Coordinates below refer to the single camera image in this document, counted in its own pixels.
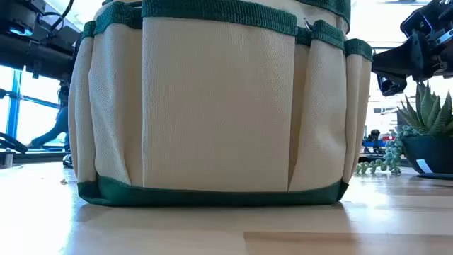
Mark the person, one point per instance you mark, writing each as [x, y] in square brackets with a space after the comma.
[58, 124]

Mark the background black robot arm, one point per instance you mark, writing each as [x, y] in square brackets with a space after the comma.
[373, 135]

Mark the blue window frame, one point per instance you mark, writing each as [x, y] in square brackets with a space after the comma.
[14, 106]

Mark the spiky green succulent plant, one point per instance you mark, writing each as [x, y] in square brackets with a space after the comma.
[430, 113]

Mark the dark plant pot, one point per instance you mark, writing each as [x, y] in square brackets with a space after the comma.
[435, 152]

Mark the trailing bead succulent plant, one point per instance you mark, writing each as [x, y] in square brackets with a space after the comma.
[393, 152]

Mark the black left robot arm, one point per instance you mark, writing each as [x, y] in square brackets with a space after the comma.
[35, 49]

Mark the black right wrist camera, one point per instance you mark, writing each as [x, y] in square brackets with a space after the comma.
[417, 23]

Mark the black aluminium table frame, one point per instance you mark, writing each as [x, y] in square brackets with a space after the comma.
[14, 144]

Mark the beige gardening bag green trim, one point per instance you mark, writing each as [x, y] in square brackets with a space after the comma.
[212, 106]

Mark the background work table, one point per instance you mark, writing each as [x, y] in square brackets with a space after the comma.
[375, 143]

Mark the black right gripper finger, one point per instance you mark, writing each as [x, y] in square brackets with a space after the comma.
[400, 58]
[391, 86]

